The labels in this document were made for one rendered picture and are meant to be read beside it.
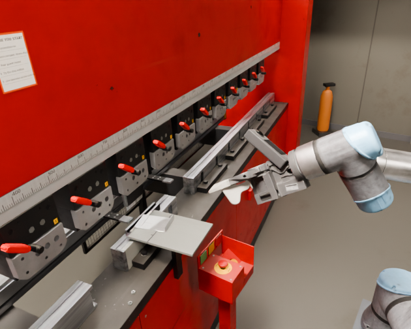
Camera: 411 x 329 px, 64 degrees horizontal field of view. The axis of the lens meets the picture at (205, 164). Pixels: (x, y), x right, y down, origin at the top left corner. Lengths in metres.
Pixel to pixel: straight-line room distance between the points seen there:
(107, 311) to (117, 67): 0.77
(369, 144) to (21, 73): 0.72
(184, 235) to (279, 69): 2.18
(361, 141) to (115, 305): 0.91
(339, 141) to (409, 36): 4.06
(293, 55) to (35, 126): 2.51
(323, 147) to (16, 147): 0.65
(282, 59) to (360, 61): 1.90
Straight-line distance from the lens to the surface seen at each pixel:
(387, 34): 4.73
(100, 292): 1.26
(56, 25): 0.90
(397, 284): 1.15
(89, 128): 0.97
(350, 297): 2.46
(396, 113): 4.88
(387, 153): 0.88
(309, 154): 0.69
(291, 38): 3.05
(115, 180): 1.13
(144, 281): 1.25
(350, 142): 0.67
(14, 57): 0.82
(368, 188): 0.73
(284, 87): 3.13
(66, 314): 1.12
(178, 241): 1.20
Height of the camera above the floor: 1.76
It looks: 27 degrees down
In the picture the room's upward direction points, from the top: 3 degrees counter-clockwise
